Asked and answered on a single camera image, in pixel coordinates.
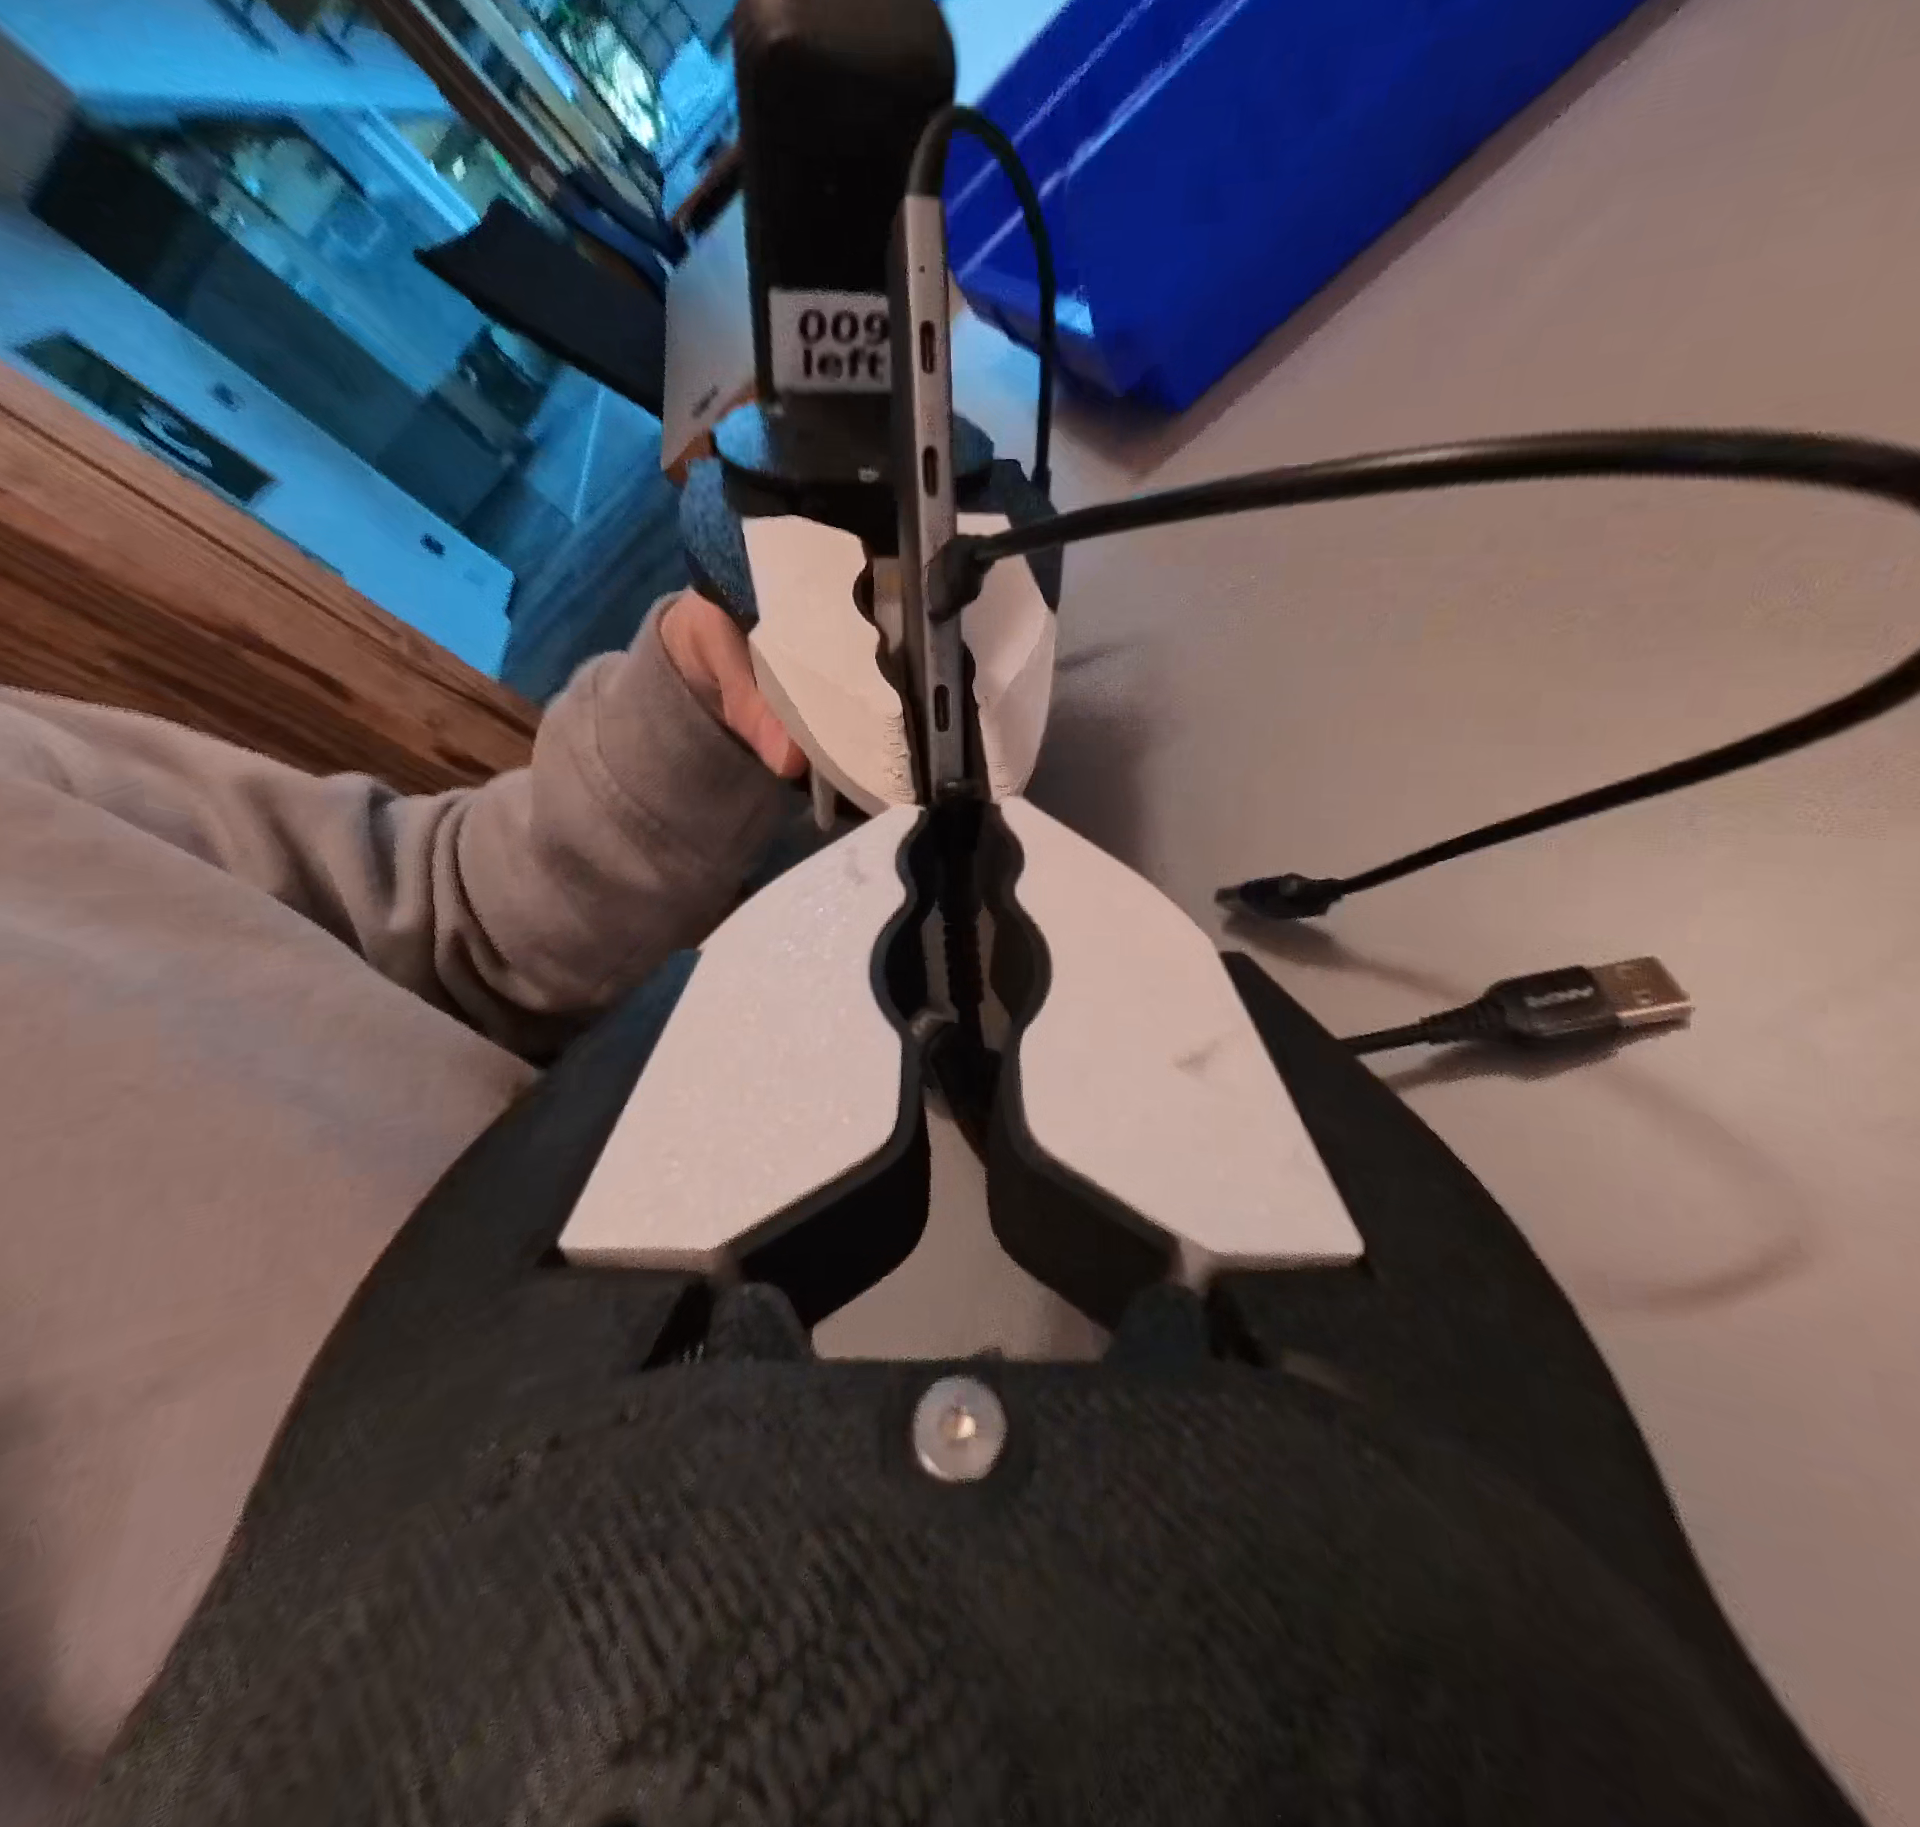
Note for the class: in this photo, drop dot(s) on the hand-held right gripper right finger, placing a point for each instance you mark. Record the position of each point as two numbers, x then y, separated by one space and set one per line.
1170 1093

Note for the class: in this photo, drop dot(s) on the black monitor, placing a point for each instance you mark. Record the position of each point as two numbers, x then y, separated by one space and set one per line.
555 296

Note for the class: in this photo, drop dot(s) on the wooden table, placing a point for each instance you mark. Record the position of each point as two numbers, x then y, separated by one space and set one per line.
226 584

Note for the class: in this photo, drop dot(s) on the grey usb hub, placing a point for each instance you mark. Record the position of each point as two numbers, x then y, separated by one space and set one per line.
927 404

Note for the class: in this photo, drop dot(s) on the blue plastic bin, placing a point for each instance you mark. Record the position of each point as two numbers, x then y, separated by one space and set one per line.
1275 132

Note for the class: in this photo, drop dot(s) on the person's left hand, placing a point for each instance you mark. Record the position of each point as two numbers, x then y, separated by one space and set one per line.
720 674

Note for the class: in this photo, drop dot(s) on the black sign white logo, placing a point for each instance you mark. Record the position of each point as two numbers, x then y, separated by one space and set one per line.
150 424

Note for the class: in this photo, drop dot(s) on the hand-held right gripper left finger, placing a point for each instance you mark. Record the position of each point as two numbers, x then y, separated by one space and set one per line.
736 1078

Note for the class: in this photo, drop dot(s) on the grey desk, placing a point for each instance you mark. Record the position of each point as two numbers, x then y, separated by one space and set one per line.
1500 629

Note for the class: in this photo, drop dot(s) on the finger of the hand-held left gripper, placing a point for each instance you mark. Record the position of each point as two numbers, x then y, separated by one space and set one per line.
817 644
1016 659

